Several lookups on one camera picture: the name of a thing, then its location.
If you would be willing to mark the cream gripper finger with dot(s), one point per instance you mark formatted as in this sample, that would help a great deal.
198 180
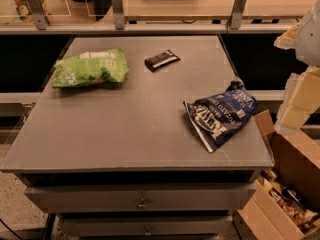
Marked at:
288 39
301 99

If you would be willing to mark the blue Kettle chip bag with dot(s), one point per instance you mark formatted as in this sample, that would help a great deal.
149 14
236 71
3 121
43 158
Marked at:
218 117

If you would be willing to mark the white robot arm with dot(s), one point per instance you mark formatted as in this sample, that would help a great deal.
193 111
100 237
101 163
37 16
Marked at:
307 48

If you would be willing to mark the black rxbar chocolate bar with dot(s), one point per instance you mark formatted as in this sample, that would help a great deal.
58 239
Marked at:
158 61

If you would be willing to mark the green chip bag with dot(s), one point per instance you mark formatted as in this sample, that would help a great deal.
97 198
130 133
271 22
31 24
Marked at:
91 68

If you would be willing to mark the snacks inside cardboard box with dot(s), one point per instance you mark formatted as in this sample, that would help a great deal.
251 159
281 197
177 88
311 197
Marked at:
289 201

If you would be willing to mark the open cardboard box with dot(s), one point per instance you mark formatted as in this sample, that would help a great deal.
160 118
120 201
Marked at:
297 164

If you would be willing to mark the lower grey drawer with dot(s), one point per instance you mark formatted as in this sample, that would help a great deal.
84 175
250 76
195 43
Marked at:
145 226

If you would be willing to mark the grey drawer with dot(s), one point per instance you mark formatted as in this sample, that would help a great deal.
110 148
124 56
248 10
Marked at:
145 226
136 198

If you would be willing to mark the upper grey drawer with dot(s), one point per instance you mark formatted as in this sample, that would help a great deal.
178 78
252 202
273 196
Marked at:
136 198

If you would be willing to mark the colourful snack package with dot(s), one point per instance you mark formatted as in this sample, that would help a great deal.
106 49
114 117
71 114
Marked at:
18 12

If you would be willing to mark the right metal bracket post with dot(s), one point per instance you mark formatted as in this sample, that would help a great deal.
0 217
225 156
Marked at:
237 14

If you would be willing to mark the metal bracket post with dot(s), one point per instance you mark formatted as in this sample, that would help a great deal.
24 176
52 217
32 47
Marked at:
38 14
237 14
118 14

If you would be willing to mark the middle metal bracket post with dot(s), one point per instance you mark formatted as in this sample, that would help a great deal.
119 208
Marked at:
118 14

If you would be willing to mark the left metal bracket post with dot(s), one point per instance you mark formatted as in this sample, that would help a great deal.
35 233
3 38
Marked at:
38 14

